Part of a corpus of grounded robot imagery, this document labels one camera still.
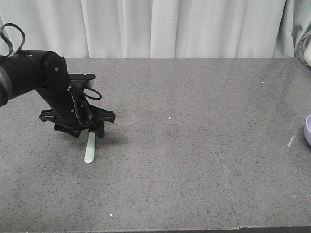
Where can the pale green spoon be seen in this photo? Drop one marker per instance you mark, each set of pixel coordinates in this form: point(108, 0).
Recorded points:
point(90, 149)

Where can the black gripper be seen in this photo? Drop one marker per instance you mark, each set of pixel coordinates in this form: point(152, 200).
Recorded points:
point(70, 111)

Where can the white pleated curtain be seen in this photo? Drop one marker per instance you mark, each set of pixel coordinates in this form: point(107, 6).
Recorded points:
point(161, 28)

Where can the purple bowl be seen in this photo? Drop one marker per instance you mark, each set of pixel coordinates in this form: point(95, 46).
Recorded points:
point(307, 129)

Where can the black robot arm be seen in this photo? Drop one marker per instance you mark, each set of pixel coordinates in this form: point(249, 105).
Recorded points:
point(46, 72)

